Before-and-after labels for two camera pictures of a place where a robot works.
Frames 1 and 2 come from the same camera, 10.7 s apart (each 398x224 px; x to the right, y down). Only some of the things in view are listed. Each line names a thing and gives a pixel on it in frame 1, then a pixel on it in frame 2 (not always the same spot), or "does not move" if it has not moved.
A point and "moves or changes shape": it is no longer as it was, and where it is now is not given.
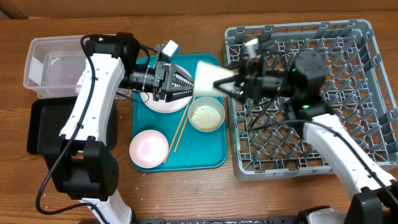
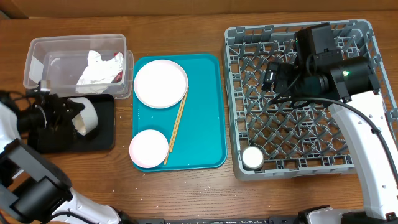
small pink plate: (148, 149) does not move
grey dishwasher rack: (285, 74) does not move
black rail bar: (278, 219) does not move
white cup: (206, 74) -> (252, 158)
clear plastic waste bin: (53, 66) does not move
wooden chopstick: (181, 133) -> (178, 123)
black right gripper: (249, 78) -> (282, 88)
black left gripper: (161, 77) -> (58, 107)
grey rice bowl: (206, 101) moves or changes shape
